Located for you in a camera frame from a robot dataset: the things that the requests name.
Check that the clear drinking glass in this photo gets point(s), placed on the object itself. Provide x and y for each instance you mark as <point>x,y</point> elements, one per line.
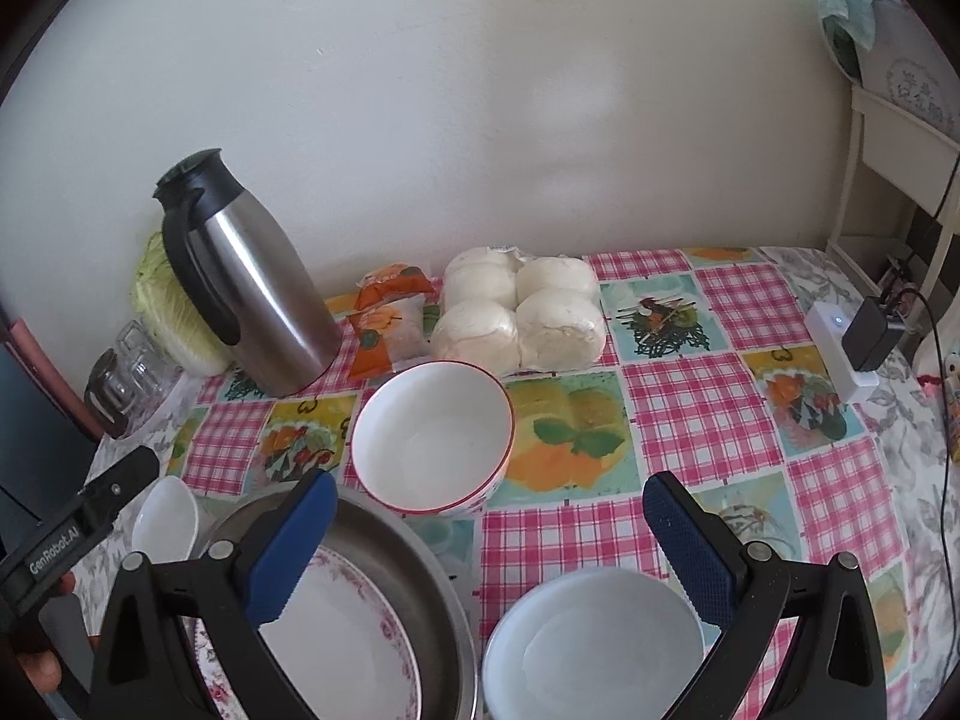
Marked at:
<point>157,382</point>
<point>135,349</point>

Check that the stainless steel thermos jug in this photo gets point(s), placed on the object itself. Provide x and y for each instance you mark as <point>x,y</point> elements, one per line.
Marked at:
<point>262,292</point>

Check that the bag of steamed buns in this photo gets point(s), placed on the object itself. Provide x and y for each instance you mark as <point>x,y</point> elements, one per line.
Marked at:
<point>517,307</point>

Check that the grey printed cushion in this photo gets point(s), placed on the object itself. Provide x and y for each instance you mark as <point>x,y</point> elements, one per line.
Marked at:
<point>911,75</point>

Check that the dark blue cabinet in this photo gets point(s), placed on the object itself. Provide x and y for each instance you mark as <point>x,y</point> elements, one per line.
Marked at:
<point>30,420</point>

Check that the pink checkered tablecloth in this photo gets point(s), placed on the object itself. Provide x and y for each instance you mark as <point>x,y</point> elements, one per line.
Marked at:
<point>675,405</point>

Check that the person's left hand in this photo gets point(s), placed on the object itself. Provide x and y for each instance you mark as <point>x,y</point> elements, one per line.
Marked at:
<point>41,671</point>

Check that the pink flower print bowl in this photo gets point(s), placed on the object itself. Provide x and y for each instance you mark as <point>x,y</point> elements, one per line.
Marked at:
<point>592,652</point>

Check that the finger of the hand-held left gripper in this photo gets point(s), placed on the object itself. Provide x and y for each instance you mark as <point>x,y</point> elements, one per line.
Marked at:
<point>120,487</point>

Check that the plain white bowl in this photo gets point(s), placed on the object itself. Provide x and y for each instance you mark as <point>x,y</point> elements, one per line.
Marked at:
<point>165,521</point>

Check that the colourful printed bottle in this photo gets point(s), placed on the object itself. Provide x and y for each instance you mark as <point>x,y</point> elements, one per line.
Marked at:
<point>954,412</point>

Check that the white power strip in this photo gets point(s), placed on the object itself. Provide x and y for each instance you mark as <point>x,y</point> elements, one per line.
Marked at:
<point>829,337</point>

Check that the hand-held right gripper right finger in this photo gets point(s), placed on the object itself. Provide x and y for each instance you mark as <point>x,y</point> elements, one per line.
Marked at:
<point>686,540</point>

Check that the white wooden shelf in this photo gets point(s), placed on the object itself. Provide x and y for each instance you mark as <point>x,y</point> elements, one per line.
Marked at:
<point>885,135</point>

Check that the white and orange snack packet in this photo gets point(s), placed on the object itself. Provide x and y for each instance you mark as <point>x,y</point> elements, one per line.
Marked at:
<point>390,341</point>

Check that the strawberry print bowl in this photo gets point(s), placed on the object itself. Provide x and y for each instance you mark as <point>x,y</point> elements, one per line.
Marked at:
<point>427,442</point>

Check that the black power adapter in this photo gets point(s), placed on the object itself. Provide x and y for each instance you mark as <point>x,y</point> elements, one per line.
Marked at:
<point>870,334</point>

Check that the stainless steel basin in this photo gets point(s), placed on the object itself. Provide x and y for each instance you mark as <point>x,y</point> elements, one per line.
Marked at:
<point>420,585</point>

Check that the teal cloth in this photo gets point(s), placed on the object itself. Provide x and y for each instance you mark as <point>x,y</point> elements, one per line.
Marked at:
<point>847,15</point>

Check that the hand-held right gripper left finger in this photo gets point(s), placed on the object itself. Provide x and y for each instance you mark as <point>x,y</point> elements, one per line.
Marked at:
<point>292,540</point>

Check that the napa cabbage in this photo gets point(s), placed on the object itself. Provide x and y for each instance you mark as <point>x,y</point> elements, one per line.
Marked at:
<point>169,315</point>

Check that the floral rim round plate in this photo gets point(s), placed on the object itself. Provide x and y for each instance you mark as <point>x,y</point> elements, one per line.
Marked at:
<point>337,652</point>

